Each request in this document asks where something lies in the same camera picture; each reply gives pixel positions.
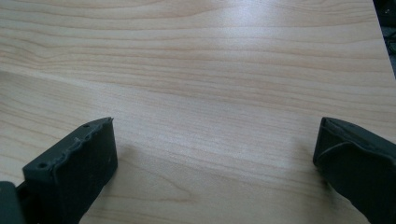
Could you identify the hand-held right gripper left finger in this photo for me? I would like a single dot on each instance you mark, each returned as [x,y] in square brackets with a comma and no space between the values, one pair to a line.
[77,168]

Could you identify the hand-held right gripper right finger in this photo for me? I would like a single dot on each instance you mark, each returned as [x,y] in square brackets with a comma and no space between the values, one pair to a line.
[361,168]

